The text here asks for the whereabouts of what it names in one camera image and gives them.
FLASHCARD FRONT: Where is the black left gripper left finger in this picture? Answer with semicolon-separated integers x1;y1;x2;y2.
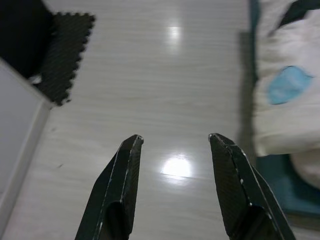
74;134;145;240

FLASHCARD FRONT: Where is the cream cartoon print quilt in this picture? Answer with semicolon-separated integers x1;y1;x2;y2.
252;0;320;186

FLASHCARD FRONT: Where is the black foam floor tile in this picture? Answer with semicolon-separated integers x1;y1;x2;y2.
32;11;97;108

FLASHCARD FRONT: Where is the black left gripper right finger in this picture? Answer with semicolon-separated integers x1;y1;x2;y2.
208;133;298;240

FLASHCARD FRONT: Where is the teal bed base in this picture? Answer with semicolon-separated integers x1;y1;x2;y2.
238;0;320;221

